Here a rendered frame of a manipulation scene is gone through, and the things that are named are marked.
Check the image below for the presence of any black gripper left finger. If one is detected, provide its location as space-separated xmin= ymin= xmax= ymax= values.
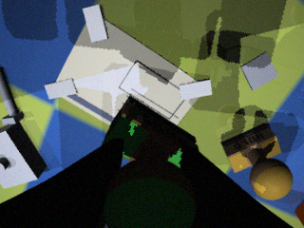
xmin=0 ymin=138 xmax=124 ymax=228

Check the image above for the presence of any white rectangular card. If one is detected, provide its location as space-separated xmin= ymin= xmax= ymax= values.
xmin=45 ymin=4 xmax=212 ymax=125

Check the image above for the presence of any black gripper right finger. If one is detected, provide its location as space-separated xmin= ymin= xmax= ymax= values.
xmin=180 ymin=145 xmax=294 ymax=228

